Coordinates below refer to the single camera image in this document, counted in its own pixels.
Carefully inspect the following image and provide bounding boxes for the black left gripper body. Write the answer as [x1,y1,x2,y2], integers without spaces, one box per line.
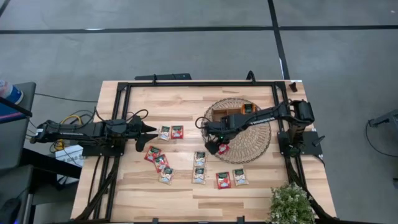
[124,115,144,143]

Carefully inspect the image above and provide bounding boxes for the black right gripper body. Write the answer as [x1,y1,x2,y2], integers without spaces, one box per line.
[205,113,251,138]

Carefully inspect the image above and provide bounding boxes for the wooden compartment tea box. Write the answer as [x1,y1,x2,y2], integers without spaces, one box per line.
[211,103,257,122]

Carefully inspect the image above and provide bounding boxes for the round woven straw placemat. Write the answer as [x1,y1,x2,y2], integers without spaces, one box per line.
[200,97,272,164]

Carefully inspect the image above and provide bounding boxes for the orange peach tea bag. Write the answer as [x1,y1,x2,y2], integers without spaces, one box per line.
[241,103,257,115]

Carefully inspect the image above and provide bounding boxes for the silver packet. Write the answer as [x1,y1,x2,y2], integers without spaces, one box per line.
[158,166,175,186]

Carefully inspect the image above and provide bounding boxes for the beige tea bag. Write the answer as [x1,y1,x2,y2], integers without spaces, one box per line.
[193,151,208,168]
[232,168,249,187]
[192,167,207,185]
[157,125,172,141]

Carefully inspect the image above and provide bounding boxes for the flat black bar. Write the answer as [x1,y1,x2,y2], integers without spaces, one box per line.
[134,73,193,82]

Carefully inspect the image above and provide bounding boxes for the white cardboard box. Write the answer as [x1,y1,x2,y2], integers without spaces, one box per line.
[55,144,85,186]

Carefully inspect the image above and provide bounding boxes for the green plant white flowers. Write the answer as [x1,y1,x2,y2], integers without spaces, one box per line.
[267,182,317,224]

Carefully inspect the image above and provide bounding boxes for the grey desk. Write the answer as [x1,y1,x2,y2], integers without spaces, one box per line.
[0,82,37,171]

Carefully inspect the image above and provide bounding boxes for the black rod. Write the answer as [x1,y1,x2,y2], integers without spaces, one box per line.
[0,96,34,118]

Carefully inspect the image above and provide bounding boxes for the bottle with blue label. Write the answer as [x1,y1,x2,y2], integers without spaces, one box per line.
[0,79,24,105]

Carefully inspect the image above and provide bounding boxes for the blue board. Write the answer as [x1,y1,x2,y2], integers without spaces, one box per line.
[0,102,27,124]

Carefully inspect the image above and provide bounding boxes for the black computer mouse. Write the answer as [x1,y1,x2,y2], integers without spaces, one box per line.
[0,197,22,224]

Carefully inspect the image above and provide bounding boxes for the grey stand foot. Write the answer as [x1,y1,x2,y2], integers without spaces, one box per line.
[368,108,398,128]

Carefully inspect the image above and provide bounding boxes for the black left camera cable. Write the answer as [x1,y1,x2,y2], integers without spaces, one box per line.
[126,108,149,124]

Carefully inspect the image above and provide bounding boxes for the black camera cable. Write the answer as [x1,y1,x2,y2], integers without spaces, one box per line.
[195,116,213,130]
[126,108,149,124]

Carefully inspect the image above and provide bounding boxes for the black right camera cable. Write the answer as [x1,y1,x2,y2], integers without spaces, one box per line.
[195,116,213,130]

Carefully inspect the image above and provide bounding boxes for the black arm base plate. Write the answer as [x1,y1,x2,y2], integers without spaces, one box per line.
[81,136,126,157]
[277,130,323,157]

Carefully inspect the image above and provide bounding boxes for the black aluminium table frame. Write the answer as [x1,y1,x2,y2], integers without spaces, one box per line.
[73,80,340,224]

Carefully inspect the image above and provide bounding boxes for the yellow cable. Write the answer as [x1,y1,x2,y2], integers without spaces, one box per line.
[54,114,83,152]

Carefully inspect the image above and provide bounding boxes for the thin black floor cable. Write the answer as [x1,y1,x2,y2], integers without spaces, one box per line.
[34,92,99,103]
[365,119,398,158]

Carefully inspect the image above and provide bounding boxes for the black power cable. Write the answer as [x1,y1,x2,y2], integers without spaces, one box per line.
[26,107,96,147]

